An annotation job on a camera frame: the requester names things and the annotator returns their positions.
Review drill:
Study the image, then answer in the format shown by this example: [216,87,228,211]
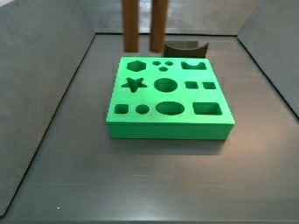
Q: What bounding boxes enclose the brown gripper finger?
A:
[149,0,168,53]
[121,0,139,53]

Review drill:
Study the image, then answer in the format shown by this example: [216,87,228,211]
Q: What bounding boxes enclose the dark grey curved block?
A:
[163,41,209,58]

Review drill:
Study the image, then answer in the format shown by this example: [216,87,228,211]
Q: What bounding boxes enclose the green shape-sorter block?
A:
[107,57,235,140]

